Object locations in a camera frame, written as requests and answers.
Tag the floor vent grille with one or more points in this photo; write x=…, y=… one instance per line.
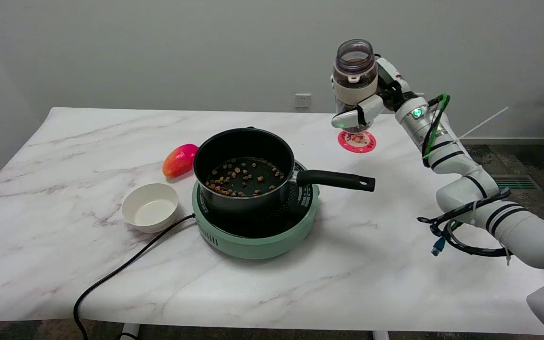
x=513, y=182

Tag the white bowl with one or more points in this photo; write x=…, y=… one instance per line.
x=150, y=208

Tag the pink round coaster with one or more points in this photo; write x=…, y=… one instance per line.
x=367, y=144

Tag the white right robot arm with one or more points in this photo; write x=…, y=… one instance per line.
x=461, y=160

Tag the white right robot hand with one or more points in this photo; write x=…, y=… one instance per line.
x=391, y=78

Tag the red yellow mango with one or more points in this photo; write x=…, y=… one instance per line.
x=180, y=159

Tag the brown food pellets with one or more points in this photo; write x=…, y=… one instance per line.
x=243, y=177

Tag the green induction cooker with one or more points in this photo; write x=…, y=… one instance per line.
x=253, y=245

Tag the black soup pot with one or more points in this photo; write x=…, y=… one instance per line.
x=243, y=141

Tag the white wall socket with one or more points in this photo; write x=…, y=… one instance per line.
x=302, y=100

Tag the white zip tie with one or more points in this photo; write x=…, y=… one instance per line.
x=484, y=120

